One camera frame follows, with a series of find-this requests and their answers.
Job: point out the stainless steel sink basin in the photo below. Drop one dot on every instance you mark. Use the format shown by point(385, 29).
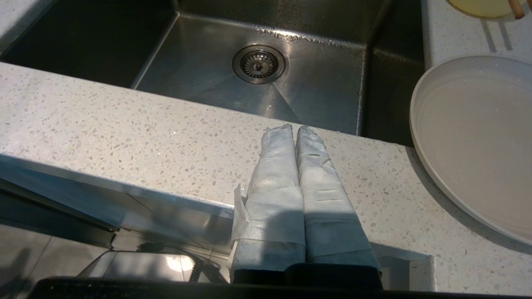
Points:
point(208, 66)

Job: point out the wooden chopstick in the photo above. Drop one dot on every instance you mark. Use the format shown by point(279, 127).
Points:
point(516, 8)

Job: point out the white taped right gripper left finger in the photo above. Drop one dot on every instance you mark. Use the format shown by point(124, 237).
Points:
point(270, 207)

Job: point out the yellow plastic bowl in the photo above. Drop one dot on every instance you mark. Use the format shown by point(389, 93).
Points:
point(478, 7)

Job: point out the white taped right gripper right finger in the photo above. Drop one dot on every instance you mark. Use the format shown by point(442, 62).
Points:
point(328, 216)

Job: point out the white ceramic plate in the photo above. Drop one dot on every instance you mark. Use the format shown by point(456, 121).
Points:
point(478, 141)

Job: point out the round metal drain strainer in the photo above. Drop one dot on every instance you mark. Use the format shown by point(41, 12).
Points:
point(258, 64)

